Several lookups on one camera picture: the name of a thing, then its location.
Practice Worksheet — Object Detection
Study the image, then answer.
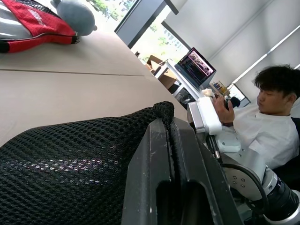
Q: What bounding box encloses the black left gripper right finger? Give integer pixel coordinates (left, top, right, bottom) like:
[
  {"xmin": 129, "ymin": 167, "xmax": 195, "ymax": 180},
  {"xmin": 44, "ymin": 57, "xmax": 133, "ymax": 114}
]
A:
[{"xmin": 170, "ymin": 116, "xmax": 245, "ymax": 225}]

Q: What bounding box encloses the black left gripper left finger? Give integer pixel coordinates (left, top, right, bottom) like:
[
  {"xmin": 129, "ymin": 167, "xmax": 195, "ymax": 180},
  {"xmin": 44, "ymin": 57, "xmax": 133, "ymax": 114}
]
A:
[{"xmin": 120, "ymin": 118, "xmax": 176, "ymax": 225}]

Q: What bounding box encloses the black mesh drawstring pouch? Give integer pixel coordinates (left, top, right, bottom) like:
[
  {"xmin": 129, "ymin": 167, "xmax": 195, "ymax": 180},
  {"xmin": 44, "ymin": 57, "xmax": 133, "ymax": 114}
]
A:
[{"xmin": 0, "ymin": 101, "xmax": 176, "ymax": 225}]

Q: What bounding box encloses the silver and white block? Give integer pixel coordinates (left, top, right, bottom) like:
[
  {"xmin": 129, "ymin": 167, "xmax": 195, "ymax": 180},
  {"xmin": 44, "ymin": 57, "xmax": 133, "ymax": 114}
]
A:
[{"xmin": 187, "ymin": 96, "xmax": 223, "ymax": 136}]

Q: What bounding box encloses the black phone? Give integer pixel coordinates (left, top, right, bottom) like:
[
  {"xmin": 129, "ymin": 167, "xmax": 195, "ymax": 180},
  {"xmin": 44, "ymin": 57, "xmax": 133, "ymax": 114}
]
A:
[{"xmin": 222, "ymin": 97, "xmax": 241, "ymax": 111}]

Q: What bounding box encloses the person in white shirt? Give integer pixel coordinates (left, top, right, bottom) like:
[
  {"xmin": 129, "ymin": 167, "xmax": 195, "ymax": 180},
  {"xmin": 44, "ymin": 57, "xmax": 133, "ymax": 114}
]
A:
[{"xmin": 214, "ymin": 65, "xmax": 300, "ymax": 186}]

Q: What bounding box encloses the white framed monitor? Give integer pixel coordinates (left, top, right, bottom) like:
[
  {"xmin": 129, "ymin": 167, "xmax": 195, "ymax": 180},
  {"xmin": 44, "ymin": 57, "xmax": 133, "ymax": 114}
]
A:
[{"xmin": 228, "ymin": 83, "xmax": 251, "ymax": 108}]

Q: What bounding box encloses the brown cardboard box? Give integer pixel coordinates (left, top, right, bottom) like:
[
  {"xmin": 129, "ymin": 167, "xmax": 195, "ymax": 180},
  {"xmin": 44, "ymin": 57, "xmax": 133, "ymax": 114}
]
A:
[{"xmin": 145, "ymin": 54, "xmax": 179, "ymax": 89}]

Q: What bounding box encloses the computer monitor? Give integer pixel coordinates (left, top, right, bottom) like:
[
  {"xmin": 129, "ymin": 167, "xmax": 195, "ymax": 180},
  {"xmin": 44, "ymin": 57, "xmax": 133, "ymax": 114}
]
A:
[{"xmin": 174, "ymin": 46, "xmax": 217, "ymax": 91}]

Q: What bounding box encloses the dark window pillar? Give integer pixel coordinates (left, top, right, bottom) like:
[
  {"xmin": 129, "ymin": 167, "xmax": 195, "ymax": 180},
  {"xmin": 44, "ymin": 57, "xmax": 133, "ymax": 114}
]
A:
[{"xmin": 114, "ymin": 0, "xmax": 179, "ymax": 49}]

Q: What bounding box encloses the grey plush toy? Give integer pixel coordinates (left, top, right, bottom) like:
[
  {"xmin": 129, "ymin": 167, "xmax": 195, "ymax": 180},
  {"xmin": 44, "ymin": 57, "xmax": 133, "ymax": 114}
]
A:
[{"xmin": 50, "ymin": 0, "xmax": 98, "ymax": 37}]

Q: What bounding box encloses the red and grey bag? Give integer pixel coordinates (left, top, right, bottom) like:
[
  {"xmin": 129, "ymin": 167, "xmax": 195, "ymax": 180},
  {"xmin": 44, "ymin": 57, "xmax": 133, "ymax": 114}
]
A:
[{"xmin": 0, "ymin": 0, "xmax": 81, "ymax": 54}]

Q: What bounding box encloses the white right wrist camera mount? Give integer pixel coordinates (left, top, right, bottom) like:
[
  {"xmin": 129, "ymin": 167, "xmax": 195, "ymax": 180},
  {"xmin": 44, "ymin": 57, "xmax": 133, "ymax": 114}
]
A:
[{"xmin": 214, "ymin": 132, "xmax": 242, "ymax": 154}]

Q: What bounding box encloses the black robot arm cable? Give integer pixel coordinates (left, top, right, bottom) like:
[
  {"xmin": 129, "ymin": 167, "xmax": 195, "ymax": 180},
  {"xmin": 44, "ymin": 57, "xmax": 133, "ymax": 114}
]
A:
[{"xmin": 210, "ymin": 135, "xmax": 270, "ymax": 215}]

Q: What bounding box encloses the white metal table frame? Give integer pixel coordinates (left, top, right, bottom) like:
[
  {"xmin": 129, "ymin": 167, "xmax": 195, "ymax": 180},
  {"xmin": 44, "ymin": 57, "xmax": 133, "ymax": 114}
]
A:
[{"xmin": 153, "ymin": 59, "xmax": 203, "ymax": 102}]

